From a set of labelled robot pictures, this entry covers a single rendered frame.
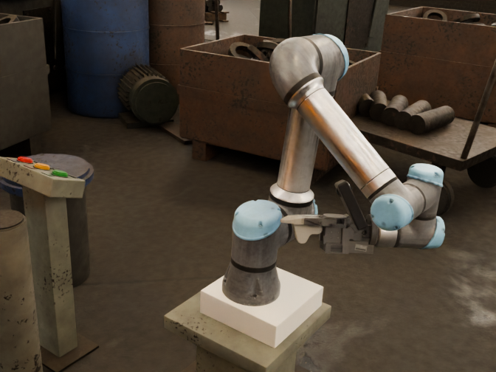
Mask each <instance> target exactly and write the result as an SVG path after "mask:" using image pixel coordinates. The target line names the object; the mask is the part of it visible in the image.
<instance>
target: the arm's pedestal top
mask: <svg viewBox="0 0 496 372"><path fill-rule="evenodd" d="M200 309H201V292H199V293H197V294H195V295H194V296H192V297H191V298H190V299H188V300H186V301H185V302H184V303H182V304H181V305H179V306H177V307H176V308H175V309H173V310H172V311H170V312H168V313H167V314H166V315H165V316H164V328H166V329H167V330H169V331H172V332H173V333H174V334H177V335H179V336H180V337H183V338H185V339H186V340H188V341H190V342H192V343H194V344H196V345H198V346H200V347H202V348H204V349H205V350H207V351H209V352H211V353H213V354H215V355H217V356H219V357H221V358H222V359H225V360H227V361H228V362H231V363H232V364H234V365H237V366H238V367H240V368H242V369H244V370H246V371H248V372H275V371H276V370H277V369H278V368H279V367H280V366H281V365H282V364H283V363H284V362H285V361H286V360H287V359H288V358H289V357H290V356H291V355H292V354H293V353H294V352H295V351H296V350H297V349H298V348H299V347H300V346H301V345H302V344H303V343H304V342H305V341H306V340H307V339H308V338H309V337H310V336H311V335H312V334H313V333H314V332H315V331H316V330H317V329H318V328H319V327H320V326H322V325H323V324H324V323H325V322H326V321H327V320H328V319H329V318H330V315H331V306H330V305H328V304H326V303H323V302H322V305H321V307H319V308H318V309H317V310H316V311H315V312H314V313H313V314H312V315H311V316H309V317H308V318H307V319H306V320H305V321H304V322H303V323H302V324H301V325H299V326H298V327H297V328H296V329H295V330H294V331H293V332H292V333H291V334H290V335H289V336H288V337H287V338H286V339H285V340H284V341H283V342H281V343H280V344H279V345H278V346H277V347H276V348H273V347H271V346H269V345H267V344H265V343H263V342H261V341H259V340H256V339H254V338H252V337H250V336H248V335H246V334H244V333H242V332H240V331H238V330H236V329H234V328H231V327H229V326H228V325H225V324H223V323H221V322H219V321H217V320H215V319H213V318H211V317H208V316H207V315H205V314H202V313H201V312H200Z"/></svg>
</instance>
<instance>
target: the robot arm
mask: <svg viewBox="0 0 496 372"><path fill-rule="evenodd" d="M348 65H349V57H348V51H347V49H346V48H345V46H344V44H343V43H342V42H341V40H340V39H338V38H336V37H335V36H333V35H328V34H319V33H318V34H313V35H308V36H303V37H294V38H288V39H286V40H285V41H282V42H281V43H279V44H278V45H277V46H276V47H275V49H274V51H273V52H272V55H271V57H270V61H269V74H270V77H271V79H272V83H273V85H274V87H275V89H276V91H277V92H278V94H279V95H280V97H281V98H282V100H283V101H284V102H285V104H286V105H287V106H288V107H289V108H290V109H289V117H288V121H287V126H286V134H285V139H284V144H283V152H282V157H281V161H280V169H279V174H278V182H277V183H275V184H273V185H272V186H271V187H270V192H269V200H268V201H267V200H257V201H254V200H252V201H248V202H245V203H243V204H242V205H241V206H239V207H238V209H237V210H236V212H235V215H234V219H233V222H232V251H231V261H230V265H229V266H228V268H227V271H226V273H225V275H224V278H223V281H222V291H223V293H224V295H225V296H226V297H227V298H228V299H229V300H231V301H233V302H235V303H238V304H241V305H244V306H264V305H267V304H270V303H272V302H274V301H275V300H277V299H278V297H279V295H280V280H279V278H278V271H277V268H276V262H277V254H278V248H279V247H281V246H283V245H284V244H287V243H288V242H290V241H292V240H293V239H296V240H297V241H298V242H299V243H301V244H304V243H306V242H307V240H308V238H309V236H310V235H312V234H320V237H319V240H320V248H322V250H323V251H324V252H325V253H330V254H348V253H369V254H373V246H375V247H399V248H418V249H432V248H438V247H440V246H441V245H442V243H443V241H444V236H445V233H444V231H445V226H444V221H443V219H442V218H441V217H439V216H436V214H437V209H438V203H439V199H440V195H441V188H442V187H443V185H442V183H443V178H444V173H443V171H442V169H440V168H438V167H436V166H434V165H429V164H421V163H419V164H414V165H411V166H410V168H409V172H408V175H407V181H406V182H404V183H403V184H402V183H401V182H400V181H399V179H398V178H397V177H396V175H395V174H394V172H393V171H392V170H391V169H390V168H389V167H388V165H387V164H386V163H385V161H384V160H383V159H382V158H381V156H380V155H378V153H377V152H376V151H375V150H374V148H373V147H372V146H371V144H370V143H369V142H368V141H367V140H366V138H365V137H364V136H363V135H362V133H361V132H360V131H359V129H358V128H357V127H356V126H355V125H354V124H353V123H352V121H351V120H350V119H349V117H348V116H347V115H346V114H345V112H344V111H343V110H342V109H341V108H340V106H339V105H338V104H337V103H336V101H335V100H334V99H333V97H334V94H335V90H336V86H337V81H338V80H340V79H341V78H342V77H343V76H344V75H345V73H346V72H347V70H348ZM319 139H320V140H321V141H322V142H323V144H324V145H325V146H326V147H327V149H328V150H329V151H330V152H331V154H332V155H333V156H334V158H335V159H336V160H337V161H338V162H339V164H340V165H341V166H342V168H343V169H344V170H345V172H346V173H347V174H348V175H349V176H350V177H351V179H352V180H353V181H354V183H355V184H356V186H357V187H358V188H359V189H360V190H361V191H362V193H363V194H364V195H365V197H366V198H367V199H368V200H369V202H370V203H371V204H372V205H371V214H368V215H367V216H366V219H365V218H364V216H363V214H362V211H361V210H360V208H359V205H358V203H357V201H356V199H355V196H354V194H353V189H352V186H351V185H350V184H349V183H348V182H347V181H345V180H343V179H342V180H340V181H338V182H336V183H335V184H334V185H335V187H336V193H337V195H338V196H339V197H340V198H341V200H342V203H343V204H344V206H345V209H346V211H347V213H348V214H345V215H341V214H331V213H326V214H323V215H318V211H317V205H316V204H315V203H314V202H315V200H314V193H313V192H312V191H311V189H310V184H311V178H312V174H313V170H314V162H315V158H316V154H317V147H318V143H319ZM363 230H364V233H363V234H362V231H363Z"/></svg>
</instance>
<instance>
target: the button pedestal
mask: <svg viewBox="0 0 496 372"><path fill-rule="evenodd" d="M7 158H8V159H14V160H16V161H19V160H18V159H17V158H9V157H1V156H0V176H2V177H4V178H5V179H9V180H10V181H13V182H15V183H17V184H20V185H22V191H23V198H24V212H25V217H26V219H27V231H28V238H29V246H30V258H31V265H32V279H33V286H34V293H35V306H36V313H37V320H38V333H39V340H40V347H41V360H42V365H43V366H45V367H46V368H48V369H50V370H51V371H52V372H61V371H63V370H65V369H67V368H68V367H69V366H71V365H73V364H74V363H76V362H77V361H79V360H80V359H82V358H84V357H85V356H87V355H88V354H90V353H91V352H93V351H94V350H96V349H98V348H99V345H97V344H96V343H94V342H92V341H91V340H89V339H87V338H85V337H84V336H82V335H81V334H79V333H77V332H76V323H75V305H74V295H73V285H72V267H71V258H70V248H69V229H68V220H67V210H66V198H74V199H81V198H83V192H84V188H85V184H86V181H85V180H82V179H79V178H77V177H75V176H72V175H69V174H68V176H57V175H54V174H52V171H53V170H56V169H54V168H49V170H45V169H40V168H37V169H31V168H28V167H25V166H24V165H29V166H31V167H34V166H35V164H36V163H39V162H36V161H32V163H28V162H22V161H19V162H13V161H11V160H8V159H7ZM34 168H36V167H34ZM42 172H45V173H49V174H52V175H53V176H47V175H46V174H43V173H42Z"/></svg>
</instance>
